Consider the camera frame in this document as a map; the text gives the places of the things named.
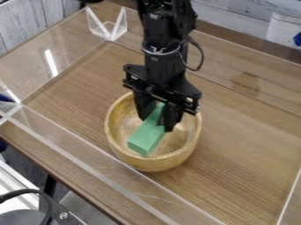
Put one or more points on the clear acrylic tray enclosure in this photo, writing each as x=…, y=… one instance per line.
x=196, y=151

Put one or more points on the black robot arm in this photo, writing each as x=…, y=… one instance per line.
x=167, y=21

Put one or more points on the white container in background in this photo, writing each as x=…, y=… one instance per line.
x=283, y=29

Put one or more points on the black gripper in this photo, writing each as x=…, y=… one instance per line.
x=159, y=80

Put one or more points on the grey metal base plate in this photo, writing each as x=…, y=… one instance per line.
x=80, y=213

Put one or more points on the black table leg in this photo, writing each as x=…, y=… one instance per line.
x=49, y=185

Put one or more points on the green rectangular block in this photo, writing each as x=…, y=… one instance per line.
x=147, y=135

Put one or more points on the brown wooden bowl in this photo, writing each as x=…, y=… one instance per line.
x=175, y=146

